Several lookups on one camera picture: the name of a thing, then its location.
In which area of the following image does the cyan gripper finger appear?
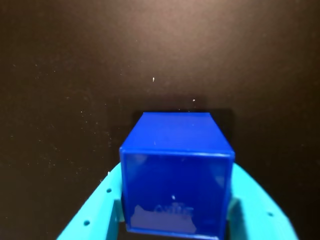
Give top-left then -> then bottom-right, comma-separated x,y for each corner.
56,162 -> 126,240
226,162 -> 300,240

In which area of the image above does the blue cube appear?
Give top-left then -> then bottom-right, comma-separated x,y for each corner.
119,111 -> 236,240

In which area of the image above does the black mat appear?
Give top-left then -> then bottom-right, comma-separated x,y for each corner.
0,0 -> 320,240

